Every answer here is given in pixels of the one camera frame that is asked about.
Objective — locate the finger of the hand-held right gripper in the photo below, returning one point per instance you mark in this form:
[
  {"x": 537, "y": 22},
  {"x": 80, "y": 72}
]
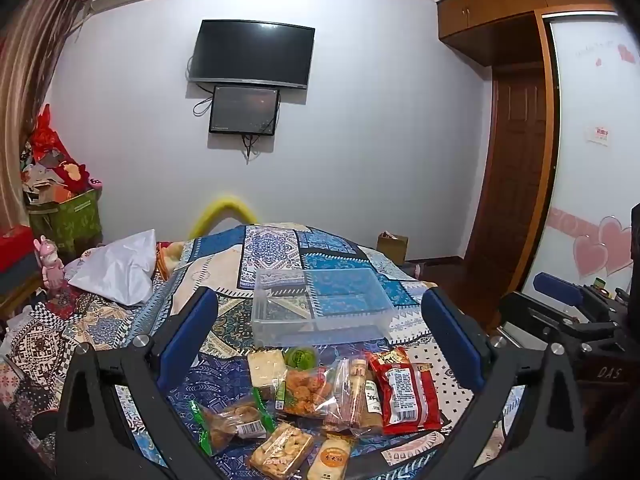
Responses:
[
  {"x": 555, "y": 287},
  {"x": 525, "y": 317}
]

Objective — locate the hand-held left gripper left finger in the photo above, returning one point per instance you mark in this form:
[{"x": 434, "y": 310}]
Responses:
[{"x": 192, "y": 332}]

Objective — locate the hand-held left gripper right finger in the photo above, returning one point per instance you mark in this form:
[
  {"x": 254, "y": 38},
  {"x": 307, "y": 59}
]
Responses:
[{"x": 452, "y": 342}]

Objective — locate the red snack packet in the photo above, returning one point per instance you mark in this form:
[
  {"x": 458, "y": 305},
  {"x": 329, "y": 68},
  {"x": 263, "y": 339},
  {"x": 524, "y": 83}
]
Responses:
[{"x": 405, "y": 390}]

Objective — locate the green-edged snack packet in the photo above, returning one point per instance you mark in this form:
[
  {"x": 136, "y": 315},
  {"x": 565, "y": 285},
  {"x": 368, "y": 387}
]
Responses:
[{"x": 230, "y": 422}]

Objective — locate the brown snack packet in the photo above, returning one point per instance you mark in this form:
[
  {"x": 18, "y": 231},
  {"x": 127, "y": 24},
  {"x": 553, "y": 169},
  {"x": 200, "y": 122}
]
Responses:
[{"x": 373, "y": 402}]

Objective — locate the clear stick biscuit packet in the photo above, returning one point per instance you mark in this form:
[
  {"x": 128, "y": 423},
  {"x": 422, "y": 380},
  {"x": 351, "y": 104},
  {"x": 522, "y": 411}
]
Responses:
[{"x": 352, "y": 390}]

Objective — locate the green jelly cup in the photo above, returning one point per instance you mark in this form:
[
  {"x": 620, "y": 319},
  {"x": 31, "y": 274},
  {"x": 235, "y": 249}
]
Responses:
[{"x": 301, "y": 358}]

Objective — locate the orange fried snack packet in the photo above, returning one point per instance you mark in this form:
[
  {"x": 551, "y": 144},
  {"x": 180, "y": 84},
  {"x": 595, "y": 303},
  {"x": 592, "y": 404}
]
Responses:
[{"x": 305, "y": 390}]

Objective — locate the clear plastic container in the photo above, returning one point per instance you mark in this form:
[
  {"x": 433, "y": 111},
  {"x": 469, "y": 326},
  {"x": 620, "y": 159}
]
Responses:
[{"x": 325, "y": 317}]

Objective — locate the peanut brittle packet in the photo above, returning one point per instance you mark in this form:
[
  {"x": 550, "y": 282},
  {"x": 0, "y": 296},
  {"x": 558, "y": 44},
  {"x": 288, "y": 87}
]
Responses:
[{"x": 280, "y": 450}]

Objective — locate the round biscuit packet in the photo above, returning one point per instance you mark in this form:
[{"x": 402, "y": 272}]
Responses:
[{"x": 327, "y": 460}]

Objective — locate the yellow plush toy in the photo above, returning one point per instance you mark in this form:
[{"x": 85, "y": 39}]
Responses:
[{"x": 170, "y": 255}]

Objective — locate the white plastic bag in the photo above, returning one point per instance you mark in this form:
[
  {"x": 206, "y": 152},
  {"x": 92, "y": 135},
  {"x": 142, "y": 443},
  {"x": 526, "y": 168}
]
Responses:
[{"x": 117, "y": 270}]

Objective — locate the white heart-print sliding door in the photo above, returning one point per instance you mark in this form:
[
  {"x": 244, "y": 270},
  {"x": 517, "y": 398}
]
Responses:
[{"x": 590, "y": 185}]

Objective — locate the small cardboard box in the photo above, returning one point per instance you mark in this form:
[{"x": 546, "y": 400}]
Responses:
[{"x": 392, "y": 249}]

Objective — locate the pink and white packet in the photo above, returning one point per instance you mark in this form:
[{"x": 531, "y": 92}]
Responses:
[{"x": 415, "y": 447}]

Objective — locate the brown wooden door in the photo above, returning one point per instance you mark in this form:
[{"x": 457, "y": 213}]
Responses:
[{"x": 510, "y": 185}]

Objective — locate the yellow foam tube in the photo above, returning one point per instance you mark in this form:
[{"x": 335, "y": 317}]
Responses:
[{"x": 225, "y": 207}]

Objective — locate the red and white sticker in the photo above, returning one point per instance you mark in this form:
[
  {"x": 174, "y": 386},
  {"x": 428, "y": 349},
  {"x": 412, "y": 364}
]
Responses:
[{"x": 599, "y": 135}]

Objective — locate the pink toy figure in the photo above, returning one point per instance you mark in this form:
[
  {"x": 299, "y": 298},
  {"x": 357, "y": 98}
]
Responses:
[{"x": 50, "y": 262}]

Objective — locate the green storage box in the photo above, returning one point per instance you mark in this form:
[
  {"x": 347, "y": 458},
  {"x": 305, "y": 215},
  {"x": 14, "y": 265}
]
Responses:
[{"x": 70, "y": 220}]

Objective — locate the red flat box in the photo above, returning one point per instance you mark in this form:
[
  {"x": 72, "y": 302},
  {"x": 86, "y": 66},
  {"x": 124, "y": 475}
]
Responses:
[{"x": 15, "y": 247}]

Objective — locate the green box of toys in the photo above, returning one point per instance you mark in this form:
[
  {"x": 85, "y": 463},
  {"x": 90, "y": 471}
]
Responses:
[{"x": 55, "y": 160}]

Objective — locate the wooden wardrobe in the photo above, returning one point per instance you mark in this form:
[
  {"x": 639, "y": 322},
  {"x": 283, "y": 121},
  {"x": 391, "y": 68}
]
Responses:
[{"x": 500, "y": 15}]

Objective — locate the striped pink curtain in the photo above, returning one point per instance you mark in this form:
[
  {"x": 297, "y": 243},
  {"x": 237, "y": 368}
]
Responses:
[{"x": 30, "y": 90}]

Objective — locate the small wall monitor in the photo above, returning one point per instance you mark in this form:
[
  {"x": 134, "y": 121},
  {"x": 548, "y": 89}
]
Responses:
[{"x": 243, "y": 110}]

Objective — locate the large wall television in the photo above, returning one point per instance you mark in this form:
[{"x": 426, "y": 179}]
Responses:
[{"x": 250, "y": 50}]

